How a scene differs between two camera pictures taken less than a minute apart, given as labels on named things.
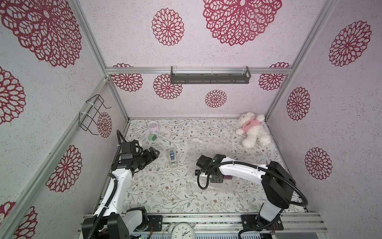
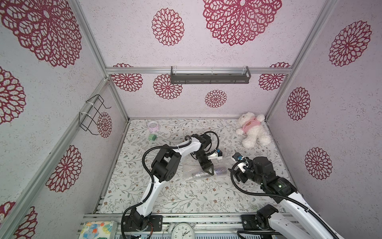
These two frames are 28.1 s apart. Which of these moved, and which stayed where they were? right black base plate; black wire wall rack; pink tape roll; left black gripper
Moved: left black gripper
Stayed: right black base plate; pink tape roll; black wire wall rack
